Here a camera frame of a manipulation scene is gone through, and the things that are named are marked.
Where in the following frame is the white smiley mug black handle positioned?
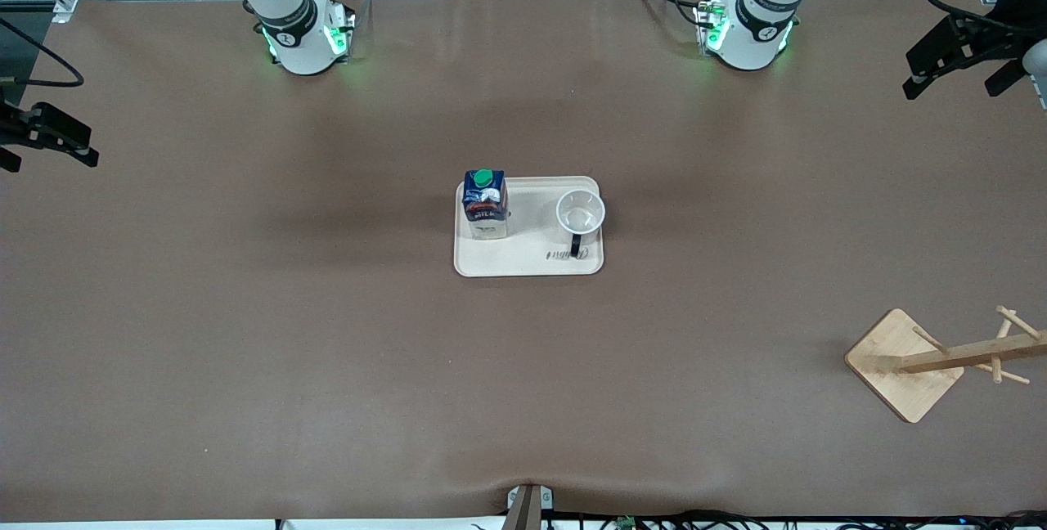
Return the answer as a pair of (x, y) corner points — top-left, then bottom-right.
(556, 191), (607, 261)

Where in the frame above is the blue milk carton green cap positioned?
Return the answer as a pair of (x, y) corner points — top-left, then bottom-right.
(461, 168), (510, 240)

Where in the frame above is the cream rabbit print tray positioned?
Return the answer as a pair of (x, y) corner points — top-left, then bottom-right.
(453, 176), (605, 278)

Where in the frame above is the wooden mug stand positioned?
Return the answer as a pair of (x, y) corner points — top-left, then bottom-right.
(844, 305), (1047, 424)

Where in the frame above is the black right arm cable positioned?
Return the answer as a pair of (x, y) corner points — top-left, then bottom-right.
(0, 17), (85, 89)

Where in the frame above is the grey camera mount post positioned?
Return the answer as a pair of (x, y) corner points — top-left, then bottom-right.
(503, 483), (555, 530)

